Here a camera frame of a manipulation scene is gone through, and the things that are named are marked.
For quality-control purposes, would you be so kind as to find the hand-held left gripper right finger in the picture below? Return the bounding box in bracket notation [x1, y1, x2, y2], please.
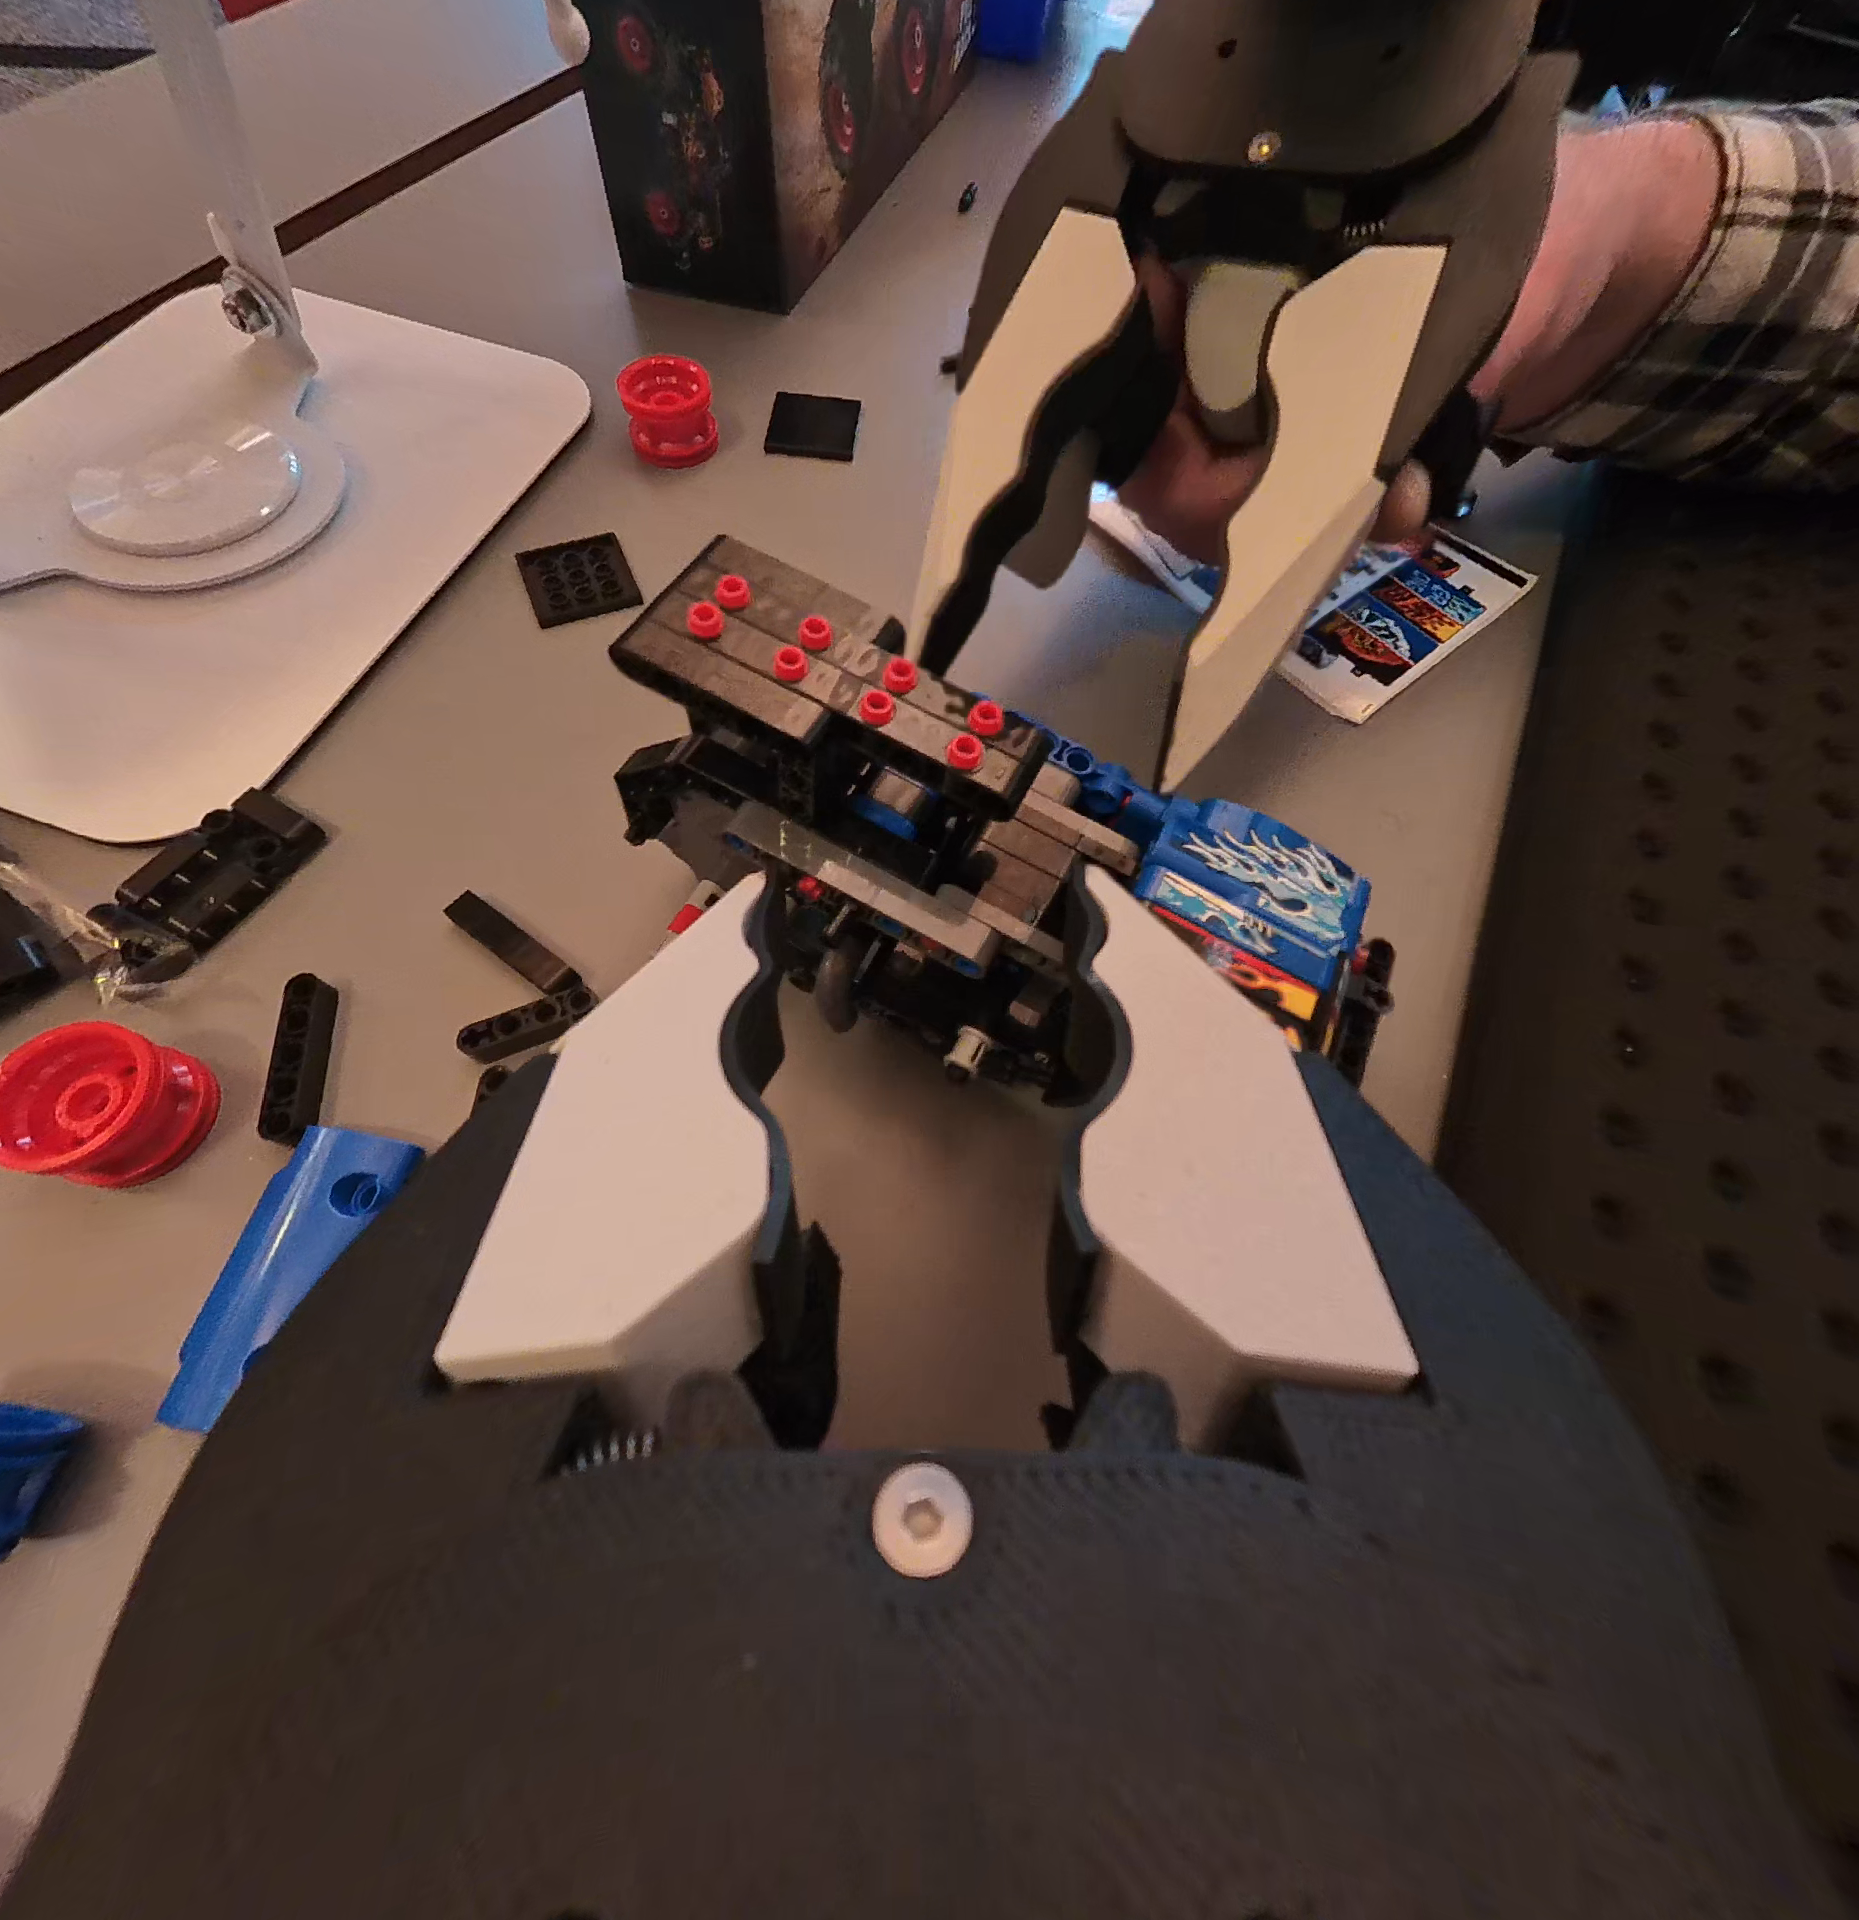
[1049, 866, 1423, 1401]

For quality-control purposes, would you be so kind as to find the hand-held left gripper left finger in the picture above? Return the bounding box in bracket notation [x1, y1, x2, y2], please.
[431, 870, 803, 1386]

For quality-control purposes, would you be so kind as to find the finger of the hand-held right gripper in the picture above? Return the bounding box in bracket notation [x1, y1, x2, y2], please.
[911, 207, 1155, 680]
[1161, 240, 1451, 792]

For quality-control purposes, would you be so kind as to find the toy brick truck model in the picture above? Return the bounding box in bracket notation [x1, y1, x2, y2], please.
[611, 537, 1395, 1090]

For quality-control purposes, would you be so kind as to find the blue curved panel piece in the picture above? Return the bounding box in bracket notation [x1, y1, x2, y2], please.
[156, 1125, 427, 1435]

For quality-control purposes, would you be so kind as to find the blue skull sticker panel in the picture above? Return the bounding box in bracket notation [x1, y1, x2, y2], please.
[1037, 733, 1171, 843]

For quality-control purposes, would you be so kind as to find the person's right forearm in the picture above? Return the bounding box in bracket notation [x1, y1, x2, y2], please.
[1499, 96, 1859, 498]

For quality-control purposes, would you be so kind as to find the person's right hand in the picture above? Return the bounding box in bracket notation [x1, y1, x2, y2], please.
[1123, 120, 1725, 571]

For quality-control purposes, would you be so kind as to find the colourful sticker sheet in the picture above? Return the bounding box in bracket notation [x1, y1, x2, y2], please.
[1085, 494, 1537, 726]

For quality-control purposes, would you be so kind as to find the black angled beam piece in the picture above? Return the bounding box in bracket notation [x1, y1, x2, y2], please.
[455, 966, 601, 1057]

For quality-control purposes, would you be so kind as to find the small black tile piece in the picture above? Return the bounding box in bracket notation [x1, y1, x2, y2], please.
[763, 392, 863, 464]

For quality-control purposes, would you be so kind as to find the red wheel rim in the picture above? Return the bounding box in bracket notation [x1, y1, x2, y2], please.
[617, 355, 721, 471]
[0, 1021, 224, 1191]

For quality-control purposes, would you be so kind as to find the black toy set box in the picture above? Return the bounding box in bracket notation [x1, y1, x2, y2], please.
[575, 0, 979, 318]

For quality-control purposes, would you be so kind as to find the black square plate piece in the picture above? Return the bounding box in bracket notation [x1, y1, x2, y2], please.
[513, 533, 645, 633]

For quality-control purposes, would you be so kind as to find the black studded plate piece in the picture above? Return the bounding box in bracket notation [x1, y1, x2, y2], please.
[112, 787, 331, 949]

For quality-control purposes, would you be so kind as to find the small clear parts bag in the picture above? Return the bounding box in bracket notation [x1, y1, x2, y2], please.
[52, 900, 196, 1009]

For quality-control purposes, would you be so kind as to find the white book stand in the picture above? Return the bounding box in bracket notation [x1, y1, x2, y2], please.
[0, 0, 593, 847]

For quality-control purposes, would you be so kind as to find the black cylinder brick piece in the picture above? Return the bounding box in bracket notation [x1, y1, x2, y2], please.
[0, 794, 84, 1038]

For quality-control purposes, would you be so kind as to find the blue wheel rim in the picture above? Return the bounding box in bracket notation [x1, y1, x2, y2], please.
[0, 1399, 88, 1575]

